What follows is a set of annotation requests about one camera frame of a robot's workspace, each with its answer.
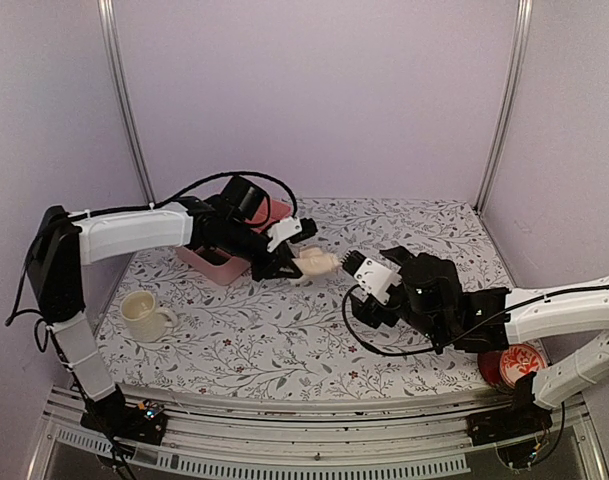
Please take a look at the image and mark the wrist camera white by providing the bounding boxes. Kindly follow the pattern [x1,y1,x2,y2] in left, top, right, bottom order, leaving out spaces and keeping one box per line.
[341,250,401,305]
[265,216,318,253]

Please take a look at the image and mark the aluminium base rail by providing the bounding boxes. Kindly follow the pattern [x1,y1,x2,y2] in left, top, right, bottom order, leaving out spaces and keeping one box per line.
[25,385,609,479]

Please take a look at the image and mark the left aluminium frame post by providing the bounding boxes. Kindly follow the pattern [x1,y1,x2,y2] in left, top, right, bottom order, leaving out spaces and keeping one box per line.
[97,0,155,203]

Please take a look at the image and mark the floral patterned table mat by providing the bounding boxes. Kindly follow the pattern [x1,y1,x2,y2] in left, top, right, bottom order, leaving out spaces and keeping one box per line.
[97,199,509,401]

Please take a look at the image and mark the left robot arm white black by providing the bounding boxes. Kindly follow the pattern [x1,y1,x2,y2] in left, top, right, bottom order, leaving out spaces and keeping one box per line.
[20,171,317,445]

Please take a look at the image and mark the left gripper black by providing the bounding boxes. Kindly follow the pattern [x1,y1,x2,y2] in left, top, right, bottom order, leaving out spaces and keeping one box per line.
[222,218,302,283]

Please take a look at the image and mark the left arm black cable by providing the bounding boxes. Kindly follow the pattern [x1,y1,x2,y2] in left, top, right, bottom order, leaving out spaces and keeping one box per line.
[68,170,299,221]

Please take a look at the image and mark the pink compartment organizer box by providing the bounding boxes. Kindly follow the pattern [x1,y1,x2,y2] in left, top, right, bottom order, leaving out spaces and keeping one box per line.
[175,198,292,286]

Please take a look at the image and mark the red floral round tin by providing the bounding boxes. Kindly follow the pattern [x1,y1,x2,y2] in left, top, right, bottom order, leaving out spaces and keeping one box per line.
[477,344,548,393]

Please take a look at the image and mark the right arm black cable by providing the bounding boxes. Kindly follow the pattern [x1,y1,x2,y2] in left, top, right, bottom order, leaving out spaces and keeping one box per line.
[341,279,609,357]

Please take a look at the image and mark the right aluminium frame post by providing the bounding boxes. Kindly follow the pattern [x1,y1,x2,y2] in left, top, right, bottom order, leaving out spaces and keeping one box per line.
[474,0,533,216]

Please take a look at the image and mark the cream ceramic mug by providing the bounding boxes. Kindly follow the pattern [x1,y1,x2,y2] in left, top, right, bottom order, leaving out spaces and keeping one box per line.
[120,291,179,343]

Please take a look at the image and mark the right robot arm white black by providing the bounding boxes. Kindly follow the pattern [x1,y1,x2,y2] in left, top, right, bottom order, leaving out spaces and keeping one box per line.
[341,247,609,446]

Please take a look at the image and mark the aluminium frame post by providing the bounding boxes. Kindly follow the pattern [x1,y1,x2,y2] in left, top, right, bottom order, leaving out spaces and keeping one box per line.
[97,0,155,203]
[474,0,533,216]

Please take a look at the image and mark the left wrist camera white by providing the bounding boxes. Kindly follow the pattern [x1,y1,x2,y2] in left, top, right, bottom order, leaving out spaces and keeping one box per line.
[265,216,318,253]

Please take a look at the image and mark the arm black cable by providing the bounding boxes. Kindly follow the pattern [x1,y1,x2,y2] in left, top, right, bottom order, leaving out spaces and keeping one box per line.
[341,279,609,357]
[68,170,299,221]

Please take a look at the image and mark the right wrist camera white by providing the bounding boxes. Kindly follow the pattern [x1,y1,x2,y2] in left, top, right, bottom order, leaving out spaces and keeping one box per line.
[341,250,401,305]

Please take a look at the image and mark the peach underwear pile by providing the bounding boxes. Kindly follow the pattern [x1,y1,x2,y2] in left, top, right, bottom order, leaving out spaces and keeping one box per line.
[293,247,340,277]

